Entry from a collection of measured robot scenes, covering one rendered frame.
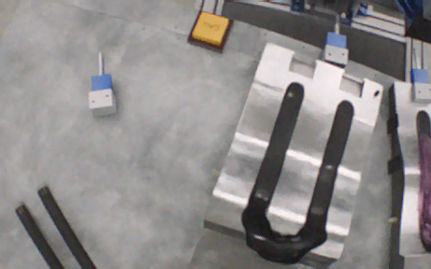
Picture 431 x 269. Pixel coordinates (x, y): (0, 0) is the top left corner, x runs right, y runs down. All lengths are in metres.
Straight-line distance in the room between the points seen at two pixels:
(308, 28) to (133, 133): 0.92
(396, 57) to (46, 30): 1.21
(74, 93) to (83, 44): 0.12
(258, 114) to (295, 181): 0.15
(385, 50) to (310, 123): 0.92
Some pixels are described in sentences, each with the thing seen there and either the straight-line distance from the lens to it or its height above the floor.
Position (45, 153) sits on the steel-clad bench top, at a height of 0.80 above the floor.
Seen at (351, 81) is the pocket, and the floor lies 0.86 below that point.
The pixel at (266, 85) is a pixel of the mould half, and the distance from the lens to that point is 1.14.
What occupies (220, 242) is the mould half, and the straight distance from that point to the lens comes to 1.10.
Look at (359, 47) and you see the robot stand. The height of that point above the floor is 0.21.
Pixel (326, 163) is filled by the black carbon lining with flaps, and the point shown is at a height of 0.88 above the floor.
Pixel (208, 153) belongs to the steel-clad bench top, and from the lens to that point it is 1.19.
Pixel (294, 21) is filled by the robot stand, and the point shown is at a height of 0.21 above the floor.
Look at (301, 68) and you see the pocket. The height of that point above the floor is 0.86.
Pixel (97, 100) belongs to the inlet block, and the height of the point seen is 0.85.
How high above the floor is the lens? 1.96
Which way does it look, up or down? 75 degrees down
